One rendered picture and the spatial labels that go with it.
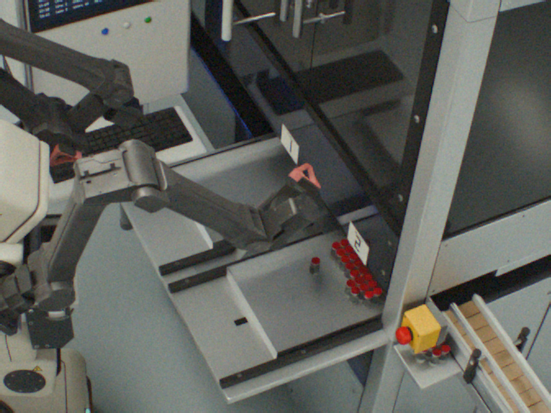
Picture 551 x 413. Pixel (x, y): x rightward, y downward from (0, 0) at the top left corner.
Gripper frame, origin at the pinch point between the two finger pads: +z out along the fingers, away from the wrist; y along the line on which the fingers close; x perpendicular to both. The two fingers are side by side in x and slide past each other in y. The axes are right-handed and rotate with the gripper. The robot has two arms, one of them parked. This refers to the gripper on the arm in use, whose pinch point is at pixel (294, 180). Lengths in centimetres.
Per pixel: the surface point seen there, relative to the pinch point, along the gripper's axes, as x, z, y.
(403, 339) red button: -37.3, -15.3, -6.0
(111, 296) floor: 2, 62, -130
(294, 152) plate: -2.6, 29.7, -15.5
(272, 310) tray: -16.1, -4.8, -30.0
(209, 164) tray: 10, 33, -37
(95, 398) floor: -9, 23, -131
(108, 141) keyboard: 34, 40, -56
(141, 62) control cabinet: 39, 56, -40
